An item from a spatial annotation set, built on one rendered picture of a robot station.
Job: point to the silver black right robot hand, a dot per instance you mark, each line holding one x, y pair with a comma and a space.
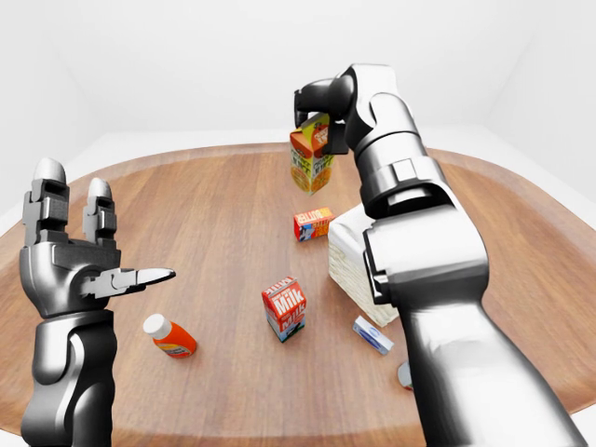
344, 107

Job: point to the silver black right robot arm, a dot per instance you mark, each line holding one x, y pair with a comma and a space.
437, 279

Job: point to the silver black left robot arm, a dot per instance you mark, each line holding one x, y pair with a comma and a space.
70, 377

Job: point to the red butter box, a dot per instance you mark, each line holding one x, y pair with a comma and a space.
313, 223

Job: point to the red milk carton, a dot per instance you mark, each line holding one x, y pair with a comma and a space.
285, 309

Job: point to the white woven basket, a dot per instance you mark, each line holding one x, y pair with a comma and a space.
347, 265

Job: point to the orange bottle with white cap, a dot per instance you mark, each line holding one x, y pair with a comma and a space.
172, 337

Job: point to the orange juice carton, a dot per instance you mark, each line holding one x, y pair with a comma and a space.
311, 160

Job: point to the small white blue box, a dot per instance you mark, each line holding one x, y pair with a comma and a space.
372, 335

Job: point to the silver tin with red label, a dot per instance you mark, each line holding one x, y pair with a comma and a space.
405, 375

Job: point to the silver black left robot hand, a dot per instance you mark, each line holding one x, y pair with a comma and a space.
70, 274

